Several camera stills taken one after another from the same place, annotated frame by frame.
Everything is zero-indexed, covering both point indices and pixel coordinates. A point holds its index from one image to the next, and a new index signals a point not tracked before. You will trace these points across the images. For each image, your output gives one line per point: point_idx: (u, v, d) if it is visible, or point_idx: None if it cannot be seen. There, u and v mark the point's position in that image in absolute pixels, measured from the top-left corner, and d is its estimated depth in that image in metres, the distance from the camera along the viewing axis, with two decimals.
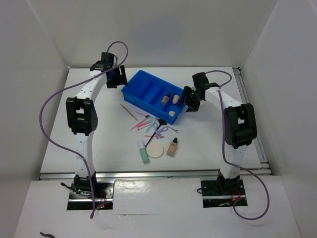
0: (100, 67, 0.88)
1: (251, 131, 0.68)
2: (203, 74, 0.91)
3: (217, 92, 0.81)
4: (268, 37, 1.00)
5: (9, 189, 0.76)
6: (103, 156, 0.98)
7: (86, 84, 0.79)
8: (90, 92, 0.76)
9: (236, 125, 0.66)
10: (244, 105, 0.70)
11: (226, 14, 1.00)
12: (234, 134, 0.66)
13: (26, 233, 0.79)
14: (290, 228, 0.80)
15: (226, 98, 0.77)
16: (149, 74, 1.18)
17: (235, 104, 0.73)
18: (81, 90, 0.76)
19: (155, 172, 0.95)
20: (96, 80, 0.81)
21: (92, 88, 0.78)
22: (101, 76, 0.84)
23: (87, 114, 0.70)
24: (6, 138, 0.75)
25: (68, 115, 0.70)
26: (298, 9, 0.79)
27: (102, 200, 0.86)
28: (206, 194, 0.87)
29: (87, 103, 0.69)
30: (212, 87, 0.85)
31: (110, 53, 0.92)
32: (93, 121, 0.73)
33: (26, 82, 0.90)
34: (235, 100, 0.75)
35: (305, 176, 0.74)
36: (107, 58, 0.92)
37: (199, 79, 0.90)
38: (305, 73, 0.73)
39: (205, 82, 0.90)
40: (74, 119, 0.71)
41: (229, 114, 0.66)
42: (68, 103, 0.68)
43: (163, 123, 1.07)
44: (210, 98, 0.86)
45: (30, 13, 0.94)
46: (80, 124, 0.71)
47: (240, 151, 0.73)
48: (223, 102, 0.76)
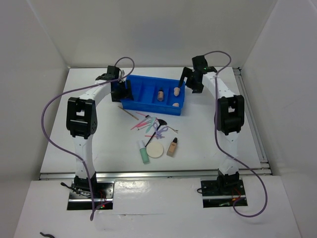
0: (105, 77, 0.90)
1: (239, 119, 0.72)
2: (203, 56, 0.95)
3: (214, 79, 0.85)
4: (268, 36, 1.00)
5: (10, 188, 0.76)
6: (105, 159, 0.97)
7: (91, 89, 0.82)
8: (93, 95, 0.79)
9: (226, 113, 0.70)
10: (236, 95, 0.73)
11: (226, 14, 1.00)
12: (223, 122, 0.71)
13: (26, 233, 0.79)
14: (290, 228, 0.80)
15: (222, 87, 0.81)
16: (139, 76, 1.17)
17: (228, 94, 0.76)
18: (85, 93, 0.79)
19: (155, 172, 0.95)
20: (100, 87, 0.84)
21: (97, 92, 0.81)
22: (106, 85, 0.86)
23: (88, 115, 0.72)
24: (5, 137, 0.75)
25: (67, 115, 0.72)
26: (298, 9, 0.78)
27: (102, 200, 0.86)
28: (206, 194, 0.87)
29: (89, 102, 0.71)
30: (210, 71, 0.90)
31: (116, 67, 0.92)
32: (92, 122, 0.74)
33: (27, 82, 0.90)
34: (229, 90, 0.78)
35: (305, 176, 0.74)
36: (112, 72, 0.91)
37: (198, 62, 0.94)
38: (306, 73, 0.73)
39: (204, 64, 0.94)
40: (73, 119, 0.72)
41: (222, 103, 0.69)
42: (70, 101, 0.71)
43: (163, 123, 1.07)
44: (206, 84, 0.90)
45: (31, 13, 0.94)
46: (78, 125, 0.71)
47: (233, 140, 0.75)
48: (218, 90, 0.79)
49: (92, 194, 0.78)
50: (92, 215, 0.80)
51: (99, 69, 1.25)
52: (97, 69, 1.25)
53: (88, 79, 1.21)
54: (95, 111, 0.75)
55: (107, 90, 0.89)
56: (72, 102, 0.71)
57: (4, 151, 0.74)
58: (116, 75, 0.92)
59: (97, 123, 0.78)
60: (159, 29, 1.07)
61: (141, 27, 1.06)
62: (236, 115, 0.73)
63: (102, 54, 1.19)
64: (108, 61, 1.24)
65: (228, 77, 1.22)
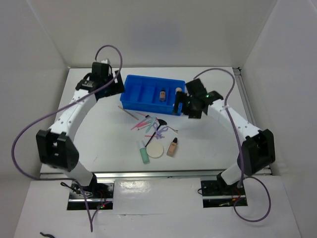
0: (89, 84, 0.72)
1: (269, 157, 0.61)
2: (199, 81, 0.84)
3: (225, 111, 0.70)
4: (268, 36, 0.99)
5: (10, 188, 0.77)
6: (105, 159, 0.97)
7: (67, 110, 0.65)
8: (69, 124, 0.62)
9: (256, 157, 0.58)
10: (262, 131, 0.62)
11: (226, 14, 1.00)
12: (253, 168, 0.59)
13: (26, 233, 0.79)
14: (290, 229, 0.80)
15: (239, 121, 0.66)
16: (139, 76, 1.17)
17: (251, 131, 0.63)
18: (59, 120, 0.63)
19: (155, 172, 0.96)
20: (79, 105, 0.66)
21: (74, 115, 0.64)
22: (86, 99, 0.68)
23: (62, 152, 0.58)
24: (6, 138, 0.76)
25: (39, 152, 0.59)
26: (298, 8, 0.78)
27: (102, 201, 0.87)
28: (206, 194, 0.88)
29: (61, 139, 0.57)
30: (216, 99, 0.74)
31: (102, 64, 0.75)
32: (72, 156, 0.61)
33: (27, 83, 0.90)
34: (249, 124, 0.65)
35: (305, 177, 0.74)
36: (99, 72, 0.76)
37: (195, 88, 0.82)
38: (306, 73, 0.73)
39: (202, 90, 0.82)
40: (47, 156, 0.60)
41: (250, 148, 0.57)
42: (39, 134, 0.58)
43: (163, 123, 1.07)
44: (214, 115, 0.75)
45: (30, 13, 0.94)
46: (55, 162, 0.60)
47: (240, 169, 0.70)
48: (236, 127, 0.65)
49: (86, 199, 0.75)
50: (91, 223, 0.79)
51: None
52: None
53: None
54: (73, 145, 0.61)
55: (90, 104, 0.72)
56: (41, 138, 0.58)
57: (4, 151, 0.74)
58: (104, 76, 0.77)
59: (79, 153, 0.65)
60: (159, 29, 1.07)
61: (140, 27, 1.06)
62: (265, 153, 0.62)
63: (102, 54, 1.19)
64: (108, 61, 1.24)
65: (228, 77, 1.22)
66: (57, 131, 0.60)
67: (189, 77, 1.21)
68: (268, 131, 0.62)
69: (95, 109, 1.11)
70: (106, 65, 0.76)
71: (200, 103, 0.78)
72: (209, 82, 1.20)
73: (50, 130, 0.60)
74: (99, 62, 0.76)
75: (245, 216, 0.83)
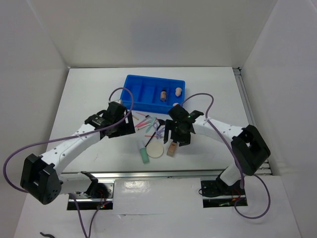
0: (99, 121, 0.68)
1: (264, 151, 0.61)
2: (179, 106, 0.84)
3: (207, 123, 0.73)
4: (268, 36, 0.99)
5: (9, 188, 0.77)
6: (104, 159, 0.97)
7: (66, 141, 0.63)
8: (62, 156, 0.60)
9: (248, 153, 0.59)
10: (246, 128, 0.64)
11: (226, 14, 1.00)
12: (251, 164, 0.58)
13: (26, 233, 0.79)
14: (290, 229, 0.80)
15: (222, 126, 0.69)
16: (139, 76, 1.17)
17: (236, 132, 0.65)
18: (54, 149, 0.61)
19: (155, 172, 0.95)
20: (80, 139, 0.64)
21: (70, 148, 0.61)
22: (89, 135, 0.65)
23: (41, 186, 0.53)
24: (6, 138, 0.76)
25: (22, 175, 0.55)
26: (299, 8, 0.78)
27: (102, 200, 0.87)
28: (206, 195, 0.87)
29: (46, 171, 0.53)
30: (197, 116, 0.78)
31: (119, 105, 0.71)
32: (50, 191, 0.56)
33: (27, 83, 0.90)
34: (233, 126, 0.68)
35: (305, 177, 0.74)
36: (113, 112, 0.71)
37: (178, 113, 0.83)
38: (306, 73, 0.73)
39: (184, 113, 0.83)
40: (26, 182, 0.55)
41: (237, 144, 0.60)
42: (28, 158, 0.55)
43: (163, 123, 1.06)
44: (200, 131, 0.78)
45: (30, 13, 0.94)
46: (33, 191, 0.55)
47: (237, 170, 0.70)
48: (221, 132, 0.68)
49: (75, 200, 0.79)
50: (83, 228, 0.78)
51: (99, 69, 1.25)
52: (98, 69, 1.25)
53: (88, 79, 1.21)
54: (56, 179, 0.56)
55: (94, 141, 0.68)
56: (28, 163, 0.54)
57: (4, 151, 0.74)
58: (118, 116, 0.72)
59: (60, 188, 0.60)
60: (159, 29, 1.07)
61: (140, 27, 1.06)
62: (258, 148, 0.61)
63: (102, 54, 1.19)
64: (108, 61, 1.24)
65: (228, 77, 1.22)
66: (47, 160, 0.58)
67: (189, 77, 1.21)
68: (252, 127, 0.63)
69: (94, 108, 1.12)
70: (123, 107, 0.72)
71: (186, 126, 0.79)
72: (209, 82, 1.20)
73: (41, 156, 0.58)
74: (117, 103, 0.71)
75: (246, 214, 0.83)
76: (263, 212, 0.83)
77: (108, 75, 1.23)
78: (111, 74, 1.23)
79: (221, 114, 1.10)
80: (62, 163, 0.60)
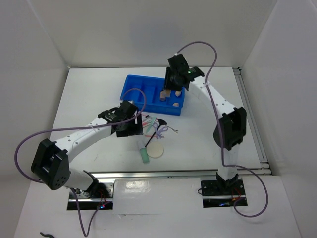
0: (111, 116, 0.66)
1: (241, 132, 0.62)
2: (182, 56, 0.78)
3: (205, 88, 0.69)
4: (268, 36, 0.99)
5: (10, 188, 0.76)
6: (104, 159, 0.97)
7: (79, 131, 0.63)
8: (75, 145, 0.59)
9: (229, 131, 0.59)
10: (237, 109, 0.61)
11: (226, 14, 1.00)
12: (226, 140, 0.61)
13: (26, 233, 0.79)
14: (290, 229, 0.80)
15: (218, 98, 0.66)
16: (139, 76, 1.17)
17: (228, 108, 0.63)
18: (67, 137, 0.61)
19: (155, 172, 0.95)
20: (93, 131, 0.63)
21: (82, 139, 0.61)
22: (102, 128, 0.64)
23: (53, 170, 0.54)
24: (6, 137, 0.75)
25: (34, 158, 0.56)
26: (299, 9, 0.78)
27: (102, 200, 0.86)
28: (206, 194, 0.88)
29: (59, 156, 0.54)
30: (197, 76, 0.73)
31: (132, 104, 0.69)
32: (59, 178, 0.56)
33: (27, 82, 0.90)
34: (227, 102, 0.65)
35: (305, 177, 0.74)
36: (126, 109, 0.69)
37: (178, 63, 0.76)
38: (306, 73, 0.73)
39: (184, 66, 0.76)
40: (38, 166, 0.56)
41: (225, 123, 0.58)
42: (42, 143, 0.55)
43: (163, 123, 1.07)
44: (194, 91, 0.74)
45: (30, 13, 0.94)
46: (43, 176, 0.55)
47: (235, 152, 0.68)
48: (214, 104, 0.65)
49: (78, 199, 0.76)
50: (82, 227, 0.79)
51: (99, 69, 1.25)
52: (97, 69, 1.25)
53: (88, 79, 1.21)
54: (66, 166, 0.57)
55: (104, 135, 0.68)
56: (41, 148, 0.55)
57: (5, 151, 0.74)
58: (130, 114, 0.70)
59: (68, 176, 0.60)
60: (159, 29, 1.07)
61: (140, 27, 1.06)
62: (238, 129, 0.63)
63: (102, 54, 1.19)
64: (108, 61, 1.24)
65: (228, 77, 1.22)
66: (61, 146, 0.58)
67: None
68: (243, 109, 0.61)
69: (94, 107, 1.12)
70: (135, 106, 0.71)
71: (182, 80, 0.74)
72: (209, 82, 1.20)
73: (55, 142, 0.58)
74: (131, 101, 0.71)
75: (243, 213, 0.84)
76: (261, 210, 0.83)
77: (108, 75, 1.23)
78: (111, 74, 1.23)
79: None
80: (73, 152, 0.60)
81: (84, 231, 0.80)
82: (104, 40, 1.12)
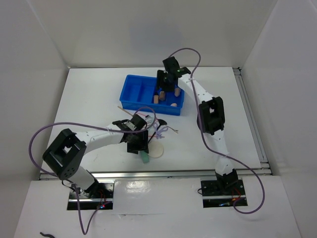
0: (124, 126, 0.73)
1: (220, 118, 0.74)
2: (174, 59, 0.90)
3: (190, 83, 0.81)
4: (268, 36, 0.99)
5: (9, 188, 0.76)
6: (103, 158, 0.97)
7: (97, 130, 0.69)
8: (92, 140, 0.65)
9: (207, 117, 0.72)
10: (215, 98, 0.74)
11: (226, 14, 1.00)
12: (206, 124, 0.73)
13: (26, 233, 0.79)
14: (290, 229, 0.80)
15: (199, 90, 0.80)
16: (139, 76, 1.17)
17: (206, 98, 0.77)
18: (86, 132, 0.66)
19: (155, 173, 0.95)
20: (108, 133, 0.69)
21: (99, 137, 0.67)
22: (115, 133, 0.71)
23: (69, 158, 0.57)
24: (6, 137, 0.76)
25: (49, 146, 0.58)
26: (299, 9, 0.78)
27: (102, 200, 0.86)
28: (206, 194, 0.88)
29: (79, 146, 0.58)
30: (184, 73, 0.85)
31: (141, 119, 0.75)
32: (69, 168, 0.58)
33: (27, 82, 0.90)
34: (206, 93, 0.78)
35: (305, 177, 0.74)
36: (135, 122, 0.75)
37: (170, 64, 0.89)
38: (306, 73, 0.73)
39: (175, 67, 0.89)
40: (51, 153, 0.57)
41: (203, 109, 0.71)
42: (63, 132, 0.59)
43: (163, 123, 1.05)
44: (183, 87, 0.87)
45: (30, 13, 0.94)
46: (54, 164, 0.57)
47: (220, 139, 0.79)
48: (196, 95, 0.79)
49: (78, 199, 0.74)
50: (81, 225, 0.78)
51: (99, 69, 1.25)
52: (97, 69, 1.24)
53: (88, 79, 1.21)
54: (79, 158, 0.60)
55: (114, 141, 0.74)
56: (61, 136, 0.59)
57: (4, 151, 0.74)
58: (138, 128, 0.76)
59: (75, 169, 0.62)
60: (159, 29, 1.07)
61: (140, 27, 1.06)
62: (217, 115, 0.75)
63: (102, 54, 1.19)
64: (109, 61, 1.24)
65: (228, 77, 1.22)
66: (79, 137, 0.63)
67: None
68: (220, 98, 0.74)
69: (94, 108, 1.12)
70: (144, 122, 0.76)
71: (172, 77, 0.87)
72: (209, 82, 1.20)
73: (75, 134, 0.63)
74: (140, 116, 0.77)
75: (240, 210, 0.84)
76: (258, 207, 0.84)
77: (108, 75, 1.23)
78: (111, 74, 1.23)
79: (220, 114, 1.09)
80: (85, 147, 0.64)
81: (83, 228, 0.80)
82: (103, 40, 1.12)
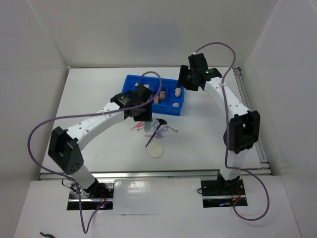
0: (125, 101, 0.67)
1: (251, 137, 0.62)
2: (202, 56, 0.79)
3: (220, 89, 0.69)
4: (268, 36, 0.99)
5: (9, 188, 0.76)
6: (104, 158, 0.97)
7: (90, 118, 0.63)
8: (85, 133, 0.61)
9: (239, 133, 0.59)
10: (250, 112, 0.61)
11: (226, 14, 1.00)
12: (236, 142, 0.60)
13: (26, 234, 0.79)
14: (290, 228, 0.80)
15: (232, 99, 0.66)
16: (139, 76, 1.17)
17: (241, 110, 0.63)
18: (79, 125, 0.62)
19: (155, 173, 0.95)
20: (104, 117, 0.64)
21: (93, 126, 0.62)
22: (114, 114, 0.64)
23: (65, 157, 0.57)
24: (5, 138, 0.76)
25: (49, 145, 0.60)
26: (298, 9, 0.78)
27: (102, 200, 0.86)
28: (206, 194, 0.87)
29: (68, 145, 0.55)
30: (214, 76, 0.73)
31: (145, 89, 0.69)
32: (73, 164, 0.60)
33: (27, 82, 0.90)
34: (241, 104, 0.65)
35: (305, 176, 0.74)
36: (140, 94, 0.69)
37: (197, 62, 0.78)
38: (305, 73, 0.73)
39: (203, 66, 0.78)
40: (53, 151, 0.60)
41: (236, 124, 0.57)
42: (55, 130, 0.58)
43: (163, 123, 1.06)
44: (210, 91, 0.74)
45: (31, 13, 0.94)
46: (58, 160, 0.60)
47: (242, 155, 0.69)
48: (228, 105, 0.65)
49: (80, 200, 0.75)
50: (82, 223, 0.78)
51: (98, 69, 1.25)
52: (97, 69, 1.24)
53: (88, 79, 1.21)
54: (78, 153, 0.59)
55: (117, 119, 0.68)
56: (54, 136, 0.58)
57: (4, 151, 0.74)
58: (143, 99, 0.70)
59: (82, 161, 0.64)
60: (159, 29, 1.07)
61: (140, 27, 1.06)
62: (249, 133, 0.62)
63: (102, 54, 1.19)
64: (109, 61, 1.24)
65: (228, 77, 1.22)
66: (71, 134, 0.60)
67: None
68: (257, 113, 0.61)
69: (94, 108, 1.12)
70: (148, 92, 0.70)
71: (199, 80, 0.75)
72: None
73: (67, 130, 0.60)
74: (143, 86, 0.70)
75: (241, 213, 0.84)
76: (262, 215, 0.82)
77: (108, 75, 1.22)
78: (111, 74, 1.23)
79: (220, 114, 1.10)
80: (82, 141, 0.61)
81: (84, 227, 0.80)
82: (103, 40, 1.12)
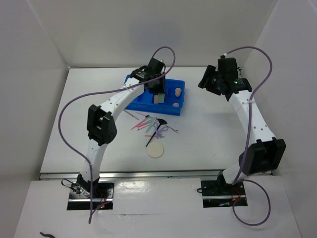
0: (142, 75, 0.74)
1: (269, 163, 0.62)
2: (234, 63, 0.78)
3: (247, 105, 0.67)
4: (269, 35, 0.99)
5: (9, 188, 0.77)
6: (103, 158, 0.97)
7: (117, 93, 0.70)
8: (116, 106, 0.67)
9: (258, 160, 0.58)
10: (275, 140, 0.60)
11: (226, 14, 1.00)
12: (252, 167, 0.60)
13: (26, 234, 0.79)
14: (290, 228, 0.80)
15: (257, 121, 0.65)
16: None
17: (265, 136, 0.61)
18: (108, 100, 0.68)
19: (155, 173, 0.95)
20: (128, 91, 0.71)
21: (121, 99, 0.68)
22: (136, 88, 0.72)
23: (104, 129, 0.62)
24: (6, 138, 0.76)
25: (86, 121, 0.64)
26: (298, 9, 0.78)
27: (102, 200, 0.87)
28: (206, 194, 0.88)
29: (106, 118, 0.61)
30: (243, 89, 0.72)
31: (159, 62, 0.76)
32: (110, 134, 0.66)
33: (27, 82, 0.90)
34: (266, 128, 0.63)
35: (305, 176, 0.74)
36: (153, 67, 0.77)
37: (227, 69, 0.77)
38: (306, 73, 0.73)
39: (232, 73, 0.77)
40: (91, 127, 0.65)
41: (256, 151, 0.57)
42: (90, 108, 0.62)
43: (163, 123, 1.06)
44: (234, 104, 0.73)
45: (31, 13, 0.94)
46: (96, 133, 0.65)
47: None
48: (251, 126, 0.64)
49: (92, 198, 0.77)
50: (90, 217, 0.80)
51: (98, 69, 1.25)
52: (97, 69, 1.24)
53: (88, 79, 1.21)
54: (113, 124, 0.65)
55: (138, 92, 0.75)
56: (91, 113, 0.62)
57: (5, 151, 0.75)
58: (158, 71, 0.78)
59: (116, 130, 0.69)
60: (159, 29, 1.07)
61: (140, 27, 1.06)
62: (268, 159, 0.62)
63: (102, 54, 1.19)
64: (108, 61, 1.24)
65: None
66: (105, 109, 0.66)
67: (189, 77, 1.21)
68: (282, 141, 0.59)
69: None
70: (162, 63, 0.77)
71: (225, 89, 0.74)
72: None
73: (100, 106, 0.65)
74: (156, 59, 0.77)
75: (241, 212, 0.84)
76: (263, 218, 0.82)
77: (107, 75, 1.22)
78: (111, 74, 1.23)
79: (220, 114, 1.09)
80: (117, 112, 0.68)
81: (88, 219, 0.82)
82: (103, 40, 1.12)
